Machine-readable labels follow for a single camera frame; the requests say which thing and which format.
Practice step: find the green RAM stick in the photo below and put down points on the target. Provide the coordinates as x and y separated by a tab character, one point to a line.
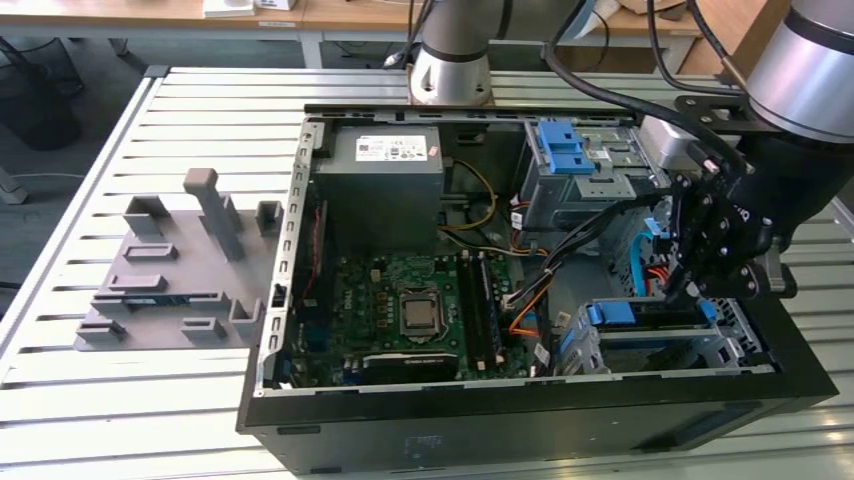
157	300

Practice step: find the black graphics card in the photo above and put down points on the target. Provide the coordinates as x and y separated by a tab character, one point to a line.
408	372

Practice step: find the white box blue print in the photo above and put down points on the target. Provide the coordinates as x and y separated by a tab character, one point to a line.
276	4

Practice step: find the black PC case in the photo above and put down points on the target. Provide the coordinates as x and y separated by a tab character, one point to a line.
468	440

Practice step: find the wooden cabinet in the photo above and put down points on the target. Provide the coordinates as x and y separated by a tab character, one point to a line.
761	20

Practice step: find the wooden desk white frame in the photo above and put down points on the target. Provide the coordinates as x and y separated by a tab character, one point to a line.
628	26
168	20

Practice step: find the metal drive cage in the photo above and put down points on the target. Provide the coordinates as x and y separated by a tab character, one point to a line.
601	190

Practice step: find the blue drive cage latch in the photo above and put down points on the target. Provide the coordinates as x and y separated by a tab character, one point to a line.
557	150

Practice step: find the black mounting bracket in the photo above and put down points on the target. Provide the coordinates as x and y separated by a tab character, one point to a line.
708	107

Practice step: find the plain white box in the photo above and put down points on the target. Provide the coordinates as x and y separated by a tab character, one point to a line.
230	7

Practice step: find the green motherboard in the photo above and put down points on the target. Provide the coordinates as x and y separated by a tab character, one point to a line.
354	345

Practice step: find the grey metal foot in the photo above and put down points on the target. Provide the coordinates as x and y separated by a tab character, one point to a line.
14	192

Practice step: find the hard disk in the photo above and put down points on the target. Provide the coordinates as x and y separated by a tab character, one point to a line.
611	315

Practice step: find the metal disk bay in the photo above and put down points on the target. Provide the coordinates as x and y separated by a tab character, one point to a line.
668	336

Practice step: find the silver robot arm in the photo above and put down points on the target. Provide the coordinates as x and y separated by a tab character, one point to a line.
454	75

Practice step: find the grey power supply unit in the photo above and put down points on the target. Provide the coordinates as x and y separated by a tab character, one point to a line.
381	210

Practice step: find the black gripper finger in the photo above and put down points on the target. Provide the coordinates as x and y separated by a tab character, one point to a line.
701	235
737	282

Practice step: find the CPU socket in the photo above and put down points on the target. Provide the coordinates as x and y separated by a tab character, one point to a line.
402	332

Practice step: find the brown cardboard piece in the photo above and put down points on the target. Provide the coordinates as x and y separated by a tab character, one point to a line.
635	6

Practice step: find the grey parts rack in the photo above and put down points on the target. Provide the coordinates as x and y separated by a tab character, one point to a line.
181	277

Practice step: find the black RAM slot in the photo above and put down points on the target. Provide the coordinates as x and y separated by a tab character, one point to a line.
476	310

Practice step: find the white roll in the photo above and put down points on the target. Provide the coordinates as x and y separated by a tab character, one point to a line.
607	10

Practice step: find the silver CPU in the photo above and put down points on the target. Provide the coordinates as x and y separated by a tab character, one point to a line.
420	315

